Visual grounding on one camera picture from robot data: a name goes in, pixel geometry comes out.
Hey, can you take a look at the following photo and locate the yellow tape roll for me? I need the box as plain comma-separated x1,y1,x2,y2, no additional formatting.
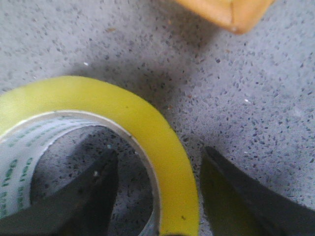
0,76,199,236

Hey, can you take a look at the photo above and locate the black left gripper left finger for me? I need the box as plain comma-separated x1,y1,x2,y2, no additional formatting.
0,149,119,236

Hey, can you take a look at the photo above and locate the yellow wicker basket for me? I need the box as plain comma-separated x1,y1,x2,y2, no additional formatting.
177,0,274,34

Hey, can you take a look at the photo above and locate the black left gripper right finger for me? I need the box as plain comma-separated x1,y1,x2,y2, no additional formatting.
200,147,315,236

